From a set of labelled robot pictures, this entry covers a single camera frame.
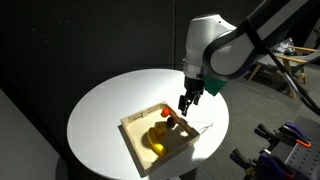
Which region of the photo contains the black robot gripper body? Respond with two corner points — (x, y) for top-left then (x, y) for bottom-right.
(184, 77), (204, 100)

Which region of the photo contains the yellow banana plush toy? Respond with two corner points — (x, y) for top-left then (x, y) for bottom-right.
(148, 128), (167, 157)

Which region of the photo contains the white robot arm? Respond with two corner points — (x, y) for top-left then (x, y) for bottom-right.
(178, 0), (319, 115)

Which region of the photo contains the dark red plush fruit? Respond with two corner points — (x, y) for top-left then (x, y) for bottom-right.
(167, 117), (176, 127)

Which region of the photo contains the yellow round plush fruit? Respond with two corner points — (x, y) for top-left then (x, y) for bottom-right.
(155, 124), (167, 136)

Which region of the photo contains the light wooden tray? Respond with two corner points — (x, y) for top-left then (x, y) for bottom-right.
(120, 101), (200, 176)

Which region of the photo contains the white round table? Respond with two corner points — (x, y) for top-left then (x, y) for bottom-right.
(67, 69), (229, 180)

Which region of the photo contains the purple clamp lower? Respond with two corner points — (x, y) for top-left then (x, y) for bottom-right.
(230, 149), (296, 180)

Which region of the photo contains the purple clamp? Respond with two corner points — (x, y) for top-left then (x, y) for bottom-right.
(230, 149), (296, 180)
(254, 122), (312, 148)

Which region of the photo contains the wooden chair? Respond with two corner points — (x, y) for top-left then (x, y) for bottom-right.
(248, 38), (320, 84)

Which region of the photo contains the purple clamp upper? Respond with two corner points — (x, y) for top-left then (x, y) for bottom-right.
(254, 122), (312, 148)

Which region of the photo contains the perforated metal plate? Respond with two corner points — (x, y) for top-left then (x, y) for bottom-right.
(281, 116), (320, 180)

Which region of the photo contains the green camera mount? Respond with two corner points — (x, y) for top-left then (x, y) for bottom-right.
(203, 76), (226, 96)

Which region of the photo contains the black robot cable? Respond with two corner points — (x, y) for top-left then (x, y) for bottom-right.
(245, 16), (320, 117)

